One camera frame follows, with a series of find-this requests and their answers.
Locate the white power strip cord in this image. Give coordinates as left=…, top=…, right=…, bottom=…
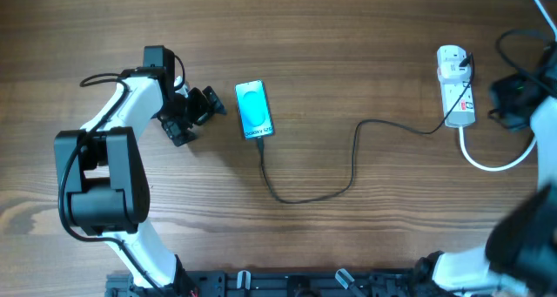
left=457, top=0, right=557, bottom=172

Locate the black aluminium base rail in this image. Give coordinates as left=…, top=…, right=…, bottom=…
left=104, top=268, right=419, bottom=297

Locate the white usb charger plug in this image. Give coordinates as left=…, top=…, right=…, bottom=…
left=437, top=61, right=472, bottom=84

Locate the white power strip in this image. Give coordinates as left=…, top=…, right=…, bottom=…
left=437, top=44, right=475, bottom=129

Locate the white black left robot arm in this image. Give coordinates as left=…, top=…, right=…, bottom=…
left=54, top=45, right=226, bottom=296

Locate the cyan screen smartphone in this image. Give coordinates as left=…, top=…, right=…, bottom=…
left=234, top=80, right=274, bottom=139

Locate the black usb charging cable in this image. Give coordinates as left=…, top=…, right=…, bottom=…
left=255, top=52, right=476, bottom=205

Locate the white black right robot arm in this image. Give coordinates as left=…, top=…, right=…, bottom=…
left=407, top=43, right=556, bottom=296

